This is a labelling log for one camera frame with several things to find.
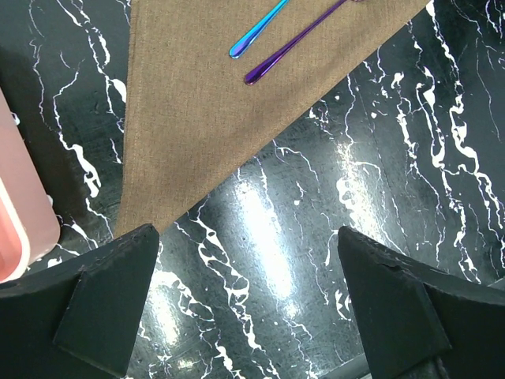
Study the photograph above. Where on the brown fabric napkin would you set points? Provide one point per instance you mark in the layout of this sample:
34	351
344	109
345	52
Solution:
190	119

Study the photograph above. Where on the pink divided organizer tray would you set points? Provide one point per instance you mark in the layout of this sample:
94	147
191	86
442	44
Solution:
29	227

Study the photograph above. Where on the purple iridescent spoon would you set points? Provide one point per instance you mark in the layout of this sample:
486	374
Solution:
258	72

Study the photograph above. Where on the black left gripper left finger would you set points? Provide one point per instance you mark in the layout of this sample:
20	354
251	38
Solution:
79	319

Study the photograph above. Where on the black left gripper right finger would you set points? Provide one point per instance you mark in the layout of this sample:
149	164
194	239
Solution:
416	321

